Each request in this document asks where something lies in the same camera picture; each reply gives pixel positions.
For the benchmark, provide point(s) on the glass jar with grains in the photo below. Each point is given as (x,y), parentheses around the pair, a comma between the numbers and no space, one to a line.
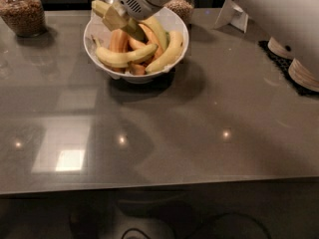
(26,18)
(183,8)

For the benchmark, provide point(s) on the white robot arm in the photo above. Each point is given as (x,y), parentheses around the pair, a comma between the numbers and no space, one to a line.
(294,24)

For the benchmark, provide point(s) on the glass jar with grains right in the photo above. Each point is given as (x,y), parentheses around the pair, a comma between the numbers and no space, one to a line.
(183,8)

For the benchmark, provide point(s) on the orange banana centre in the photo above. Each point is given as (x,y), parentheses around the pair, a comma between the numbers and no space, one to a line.
(152,39)

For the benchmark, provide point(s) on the white ceramic bowl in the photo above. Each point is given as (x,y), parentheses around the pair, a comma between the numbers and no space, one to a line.
(170,22)

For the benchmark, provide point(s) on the green-yellow banana top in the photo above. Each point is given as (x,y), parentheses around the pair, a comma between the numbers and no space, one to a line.
(154,24)

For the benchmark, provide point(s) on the green-yellow banana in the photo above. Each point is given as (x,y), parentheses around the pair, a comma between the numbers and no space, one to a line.
(154,24)
(132,28)

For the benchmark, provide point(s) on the black mesh mat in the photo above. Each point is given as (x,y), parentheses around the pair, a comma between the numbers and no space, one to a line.
(283,65)

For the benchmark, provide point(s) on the glass jar with grains left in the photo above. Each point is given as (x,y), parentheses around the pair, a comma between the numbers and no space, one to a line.
(26,18)

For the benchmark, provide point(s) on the orange banana upright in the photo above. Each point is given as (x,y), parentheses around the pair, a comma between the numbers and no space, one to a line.
(119,41)

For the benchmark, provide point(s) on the long yellow banana right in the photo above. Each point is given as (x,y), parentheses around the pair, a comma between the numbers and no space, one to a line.
(170,55)

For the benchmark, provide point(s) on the white paper sign stand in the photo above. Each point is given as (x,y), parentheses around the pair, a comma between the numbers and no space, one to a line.
(233,15)

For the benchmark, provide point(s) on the yellow banana across middle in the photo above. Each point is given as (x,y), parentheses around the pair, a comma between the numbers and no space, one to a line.
(122,60)

